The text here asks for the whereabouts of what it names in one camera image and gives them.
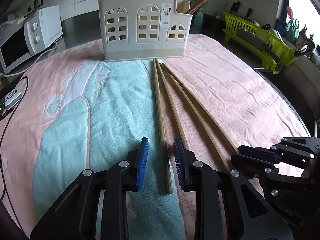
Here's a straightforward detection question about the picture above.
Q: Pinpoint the white power cable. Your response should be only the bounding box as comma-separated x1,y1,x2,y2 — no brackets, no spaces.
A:
0,38,58,79

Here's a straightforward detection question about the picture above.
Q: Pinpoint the pink towel with blue airplane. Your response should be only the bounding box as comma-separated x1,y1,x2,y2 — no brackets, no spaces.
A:
1,34,310,239

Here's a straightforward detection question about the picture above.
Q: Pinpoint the blue soap dispenser bottle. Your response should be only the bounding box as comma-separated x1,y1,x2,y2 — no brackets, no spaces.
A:
194,8,204,27

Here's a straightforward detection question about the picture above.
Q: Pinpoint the white microwave oven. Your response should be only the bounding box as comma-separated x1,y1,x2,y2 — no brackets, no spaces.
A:
1,5,63,74

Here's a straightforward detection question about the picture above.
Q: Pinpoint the green dish drying rack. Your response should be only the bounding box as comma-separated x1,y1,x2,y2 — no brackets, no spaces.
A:
223,12,297,74

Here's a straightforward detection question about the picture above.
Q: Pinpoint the small white round-dial device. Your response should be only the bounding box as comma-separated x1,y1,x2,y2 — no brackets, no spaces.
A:
4,88,22,110

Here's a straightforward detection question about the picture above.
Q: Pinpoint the cream plastic utensil holder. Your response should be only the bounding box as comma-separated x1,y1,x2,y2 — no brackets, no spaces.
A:
98,0,193,61

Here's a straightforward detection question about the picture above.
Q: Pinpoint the black kitchen knife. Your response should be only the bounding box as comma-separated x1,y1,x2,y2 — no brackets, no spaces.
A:
229,1,241,16

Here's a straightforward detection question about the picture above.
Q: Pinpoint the black cable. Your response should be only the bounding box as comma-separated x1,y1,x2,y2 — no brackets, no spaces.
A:
0,75,30,205

